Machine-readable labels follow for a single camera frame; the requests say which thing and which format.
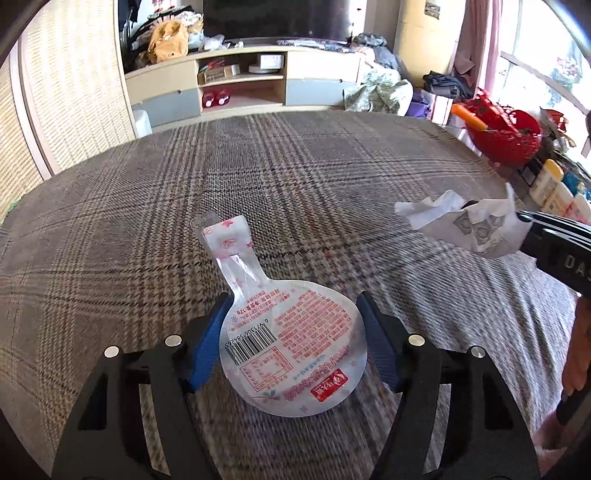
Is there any white printed tissue paper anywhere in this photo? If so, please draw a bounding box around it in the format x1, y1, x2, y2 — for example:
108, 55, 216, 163
394, 185, 532, 259

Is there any person's right hand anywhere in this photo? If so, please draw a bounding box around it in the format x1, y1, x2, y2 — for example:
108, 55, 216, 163
562, 297, 591, 395

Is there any white pink label bottle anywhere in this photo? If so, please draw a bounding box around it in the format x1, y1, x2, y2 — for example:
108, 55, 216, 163
565, 193, 591, 225

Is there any white bottle middle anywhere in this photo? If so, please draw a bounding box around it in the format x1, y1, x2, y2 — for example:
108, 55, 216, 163
542, 182, 574, 217

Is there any white yellow-cap bottle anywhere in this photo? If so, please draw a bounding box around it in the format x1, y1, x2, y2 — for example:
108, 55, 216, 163
529, 159, 564, 207

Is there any red plastic fruit basket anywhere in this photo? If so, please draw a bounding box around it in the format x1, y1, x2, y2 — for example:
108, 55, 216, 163
464, 87, 542, 168

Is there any plaid brown table cloth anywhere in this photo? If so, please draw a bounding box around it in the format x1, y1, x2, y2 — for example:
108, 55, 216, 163
1, 111, 576, 471

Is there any floral cloth pile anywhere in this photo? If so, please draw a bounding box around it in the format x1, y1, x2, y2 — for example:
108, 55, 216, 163
344, 33, 414, 116

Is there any beige TV cabinet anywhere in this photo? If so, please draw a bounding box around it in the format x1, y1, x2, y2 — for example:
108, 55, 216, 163
125, 45, 372, 131

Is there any black flat television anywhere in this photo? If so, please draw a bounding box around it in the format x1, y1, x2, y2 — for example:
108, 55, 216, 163
204, 0, 351, 41

